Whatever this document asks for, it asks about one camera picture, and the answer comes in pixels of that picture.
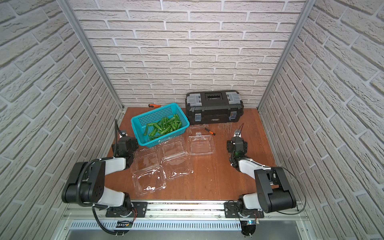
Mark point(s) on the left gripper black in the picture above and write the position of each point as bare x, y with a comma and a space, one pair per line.
120, 142

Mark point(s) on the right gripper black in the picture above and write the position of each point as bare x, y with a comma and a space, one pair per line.
229, 145

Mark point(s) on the clear clamshell container with peppers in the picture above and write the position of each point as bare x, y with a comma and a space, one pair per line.
148, 173

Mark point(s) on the clear pepper container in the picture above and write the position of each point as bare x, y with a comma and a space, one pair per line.
200, 140
175, 158

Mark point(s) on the teal plastic basket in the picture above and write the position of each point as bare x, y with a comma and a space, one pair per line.
159, 125

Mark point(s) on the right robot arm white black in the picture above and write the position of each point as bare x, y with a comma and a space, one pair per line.
274, 192

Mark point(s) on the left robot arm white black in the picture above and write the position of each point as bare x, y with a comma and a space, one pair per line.
86, 183

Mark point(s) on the black toolbox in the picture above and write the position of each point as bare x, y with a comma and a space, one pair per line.
214, 107

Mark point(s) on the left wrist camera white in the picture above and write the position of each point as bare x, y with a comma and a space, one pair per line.
122, 133

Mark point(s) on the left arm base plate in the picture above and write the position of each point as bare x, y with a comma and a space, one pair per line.
136, 209

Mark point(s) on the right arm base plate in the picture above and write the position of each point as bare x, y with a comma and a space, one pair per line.
232, 211

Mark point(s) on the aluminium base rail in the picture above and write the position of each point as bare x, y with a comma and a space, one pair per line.
169, 215

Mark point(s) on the aluminium frame post left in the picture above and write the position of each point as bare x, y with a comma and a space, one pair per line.
78, 29

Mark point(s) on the aluminium frame post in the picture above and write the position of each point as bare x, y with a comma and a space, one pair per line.
78, 29
288, 48

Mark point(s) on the aluminium frame post right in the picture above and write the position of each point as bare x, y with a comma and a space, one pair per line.
288, 48

